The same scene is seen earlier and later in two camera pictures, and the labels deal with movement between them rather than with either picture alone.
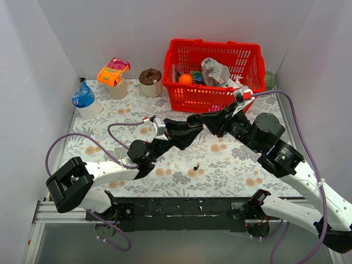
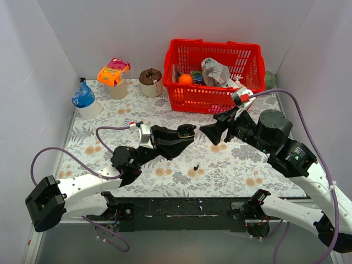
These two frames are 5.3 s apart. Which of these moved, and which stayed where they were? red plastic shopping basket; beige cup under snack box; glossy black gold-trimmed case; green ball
Moved: glossy black gold-trimmed case
Stayed: green ball; red plastic shopping basket; beige cup under snack box
